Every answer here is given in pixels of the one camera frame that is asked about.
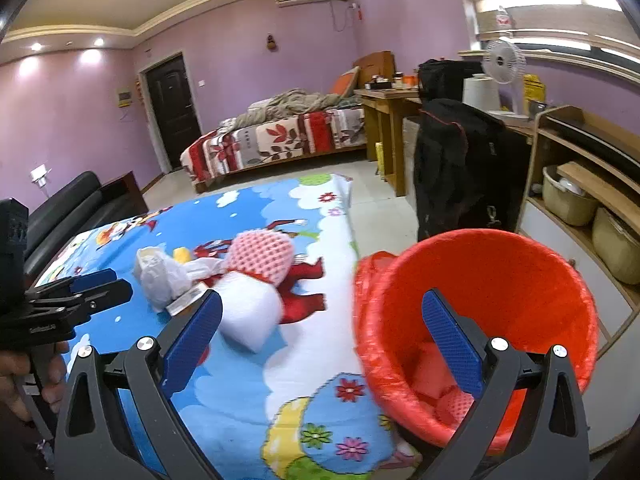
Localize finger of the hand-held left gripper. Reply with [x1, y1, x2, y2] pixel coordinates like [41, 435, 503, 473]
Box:
[29, 280, 134, 319]
[27, 268, 119, 302]

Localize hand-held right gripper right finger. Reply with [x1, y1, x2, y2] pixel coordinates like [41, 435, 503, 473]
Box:
[417, 288, 591, 480]

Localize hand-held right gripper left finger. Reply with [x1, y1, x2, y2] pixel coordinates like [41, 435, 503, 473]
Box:
[54, 288, 224, 480]

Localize white plastic bag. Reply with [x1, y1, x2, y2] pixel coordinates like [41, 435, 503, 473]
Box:
[133, 247, 193, 311]

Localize white foam block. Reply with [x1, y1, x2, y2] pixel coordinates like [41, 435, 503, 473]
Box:
[215, 270, 286, 354]

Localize pink foam fruit net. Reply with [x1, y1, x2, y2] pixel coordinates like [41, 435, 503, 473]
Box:
[435, 390, 476, 423]
[220, 230, 296, 286]

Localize red bin with red liner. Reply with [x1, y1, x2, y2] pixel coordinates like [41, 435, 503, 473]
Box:
[352, 228, 600, 456]

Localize person's left hand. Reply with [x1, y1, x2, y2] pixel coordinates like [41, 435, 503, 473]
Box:
[0, 341, 69, 423]

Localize black sofa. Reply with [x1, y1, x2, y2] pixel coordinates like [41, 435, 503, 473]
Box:
[22, 170, 108, 271]

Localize dark wooden side table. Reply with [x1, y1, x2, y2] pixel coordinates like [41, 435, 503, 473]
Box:
[99, 170, 149, 217]

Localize cartoon printed blue blanket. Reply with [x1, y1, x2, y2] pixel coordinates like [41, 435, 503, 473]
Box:
[35, 172, 426, 480]

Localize wooden shelf cabinet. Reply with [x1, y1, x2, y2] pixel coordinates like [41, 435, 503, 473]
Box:
[515, 105, 640, 456]

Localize large black red-piped bag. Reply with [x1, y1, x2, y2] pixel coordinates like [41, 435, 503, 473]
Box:
[412, 99, 531, 243]

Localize beige basin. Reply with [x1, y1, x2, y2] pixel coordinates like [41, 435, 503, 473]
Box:
[592, 207, 640, 286]
[542, 164, 599, 227]

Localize dark door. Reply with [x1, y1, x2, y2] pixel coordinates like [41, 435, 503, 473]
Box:
[137, 52, 203, 173]

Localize bed with leaf-print sheet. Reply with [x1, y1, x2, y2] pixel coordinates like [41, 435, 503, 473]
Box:
[180, 105, 369, 194]

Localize wooden board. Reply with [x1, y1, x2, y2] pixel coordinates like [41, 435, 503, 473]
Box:
[556, 161, 640, 231]

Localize wooden desk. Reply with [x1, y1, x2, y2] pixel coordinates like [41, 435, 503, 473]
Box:
[355, 85, 426, 197]

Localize grey quilt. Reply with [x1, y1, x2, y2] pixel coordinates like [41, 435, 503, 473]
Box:
[232, 88, 342, 128]

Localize white paper roll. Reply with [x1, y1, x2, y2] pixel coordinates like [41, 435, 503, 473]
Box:
[462, 74, 501, 111]

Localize black flat cooktop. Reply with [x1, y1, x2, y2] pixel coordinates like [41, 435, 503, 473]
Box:
[555, 115, 640, 162]

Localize black duffel bag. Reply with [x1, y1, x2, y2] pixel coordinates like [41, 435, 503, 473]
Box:
[417, 59, 483, 104]

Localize group of small bottles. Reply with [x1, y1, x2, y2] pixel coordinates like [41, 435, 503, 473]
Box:
[367, 74, 418, 92]

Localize yellow box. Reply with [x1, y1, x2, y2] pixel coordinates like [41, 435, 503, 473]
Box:
[522, 74, 547, 106]

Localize orange pillow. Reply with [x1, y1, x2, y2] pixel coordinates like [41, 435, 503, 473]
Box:
[327, 66, 361, 97]

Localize white desk fan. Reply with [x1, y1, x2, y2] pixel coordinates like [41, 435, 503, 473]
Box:
[482, 39, 527, 113]

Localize wooden headboard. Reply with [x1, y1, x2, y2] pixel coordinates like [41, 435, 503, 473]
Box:
[352, 51, 396, 87]

